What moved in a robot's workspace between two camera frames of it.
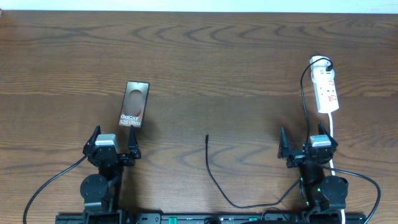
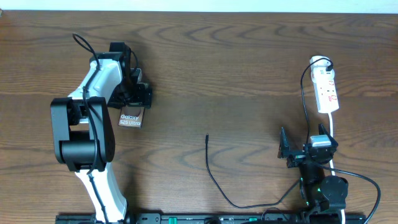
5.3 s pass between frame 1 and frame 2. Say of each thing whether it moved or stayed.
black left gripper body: moved
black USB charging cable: stayed
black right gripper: stayed
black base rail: stayed
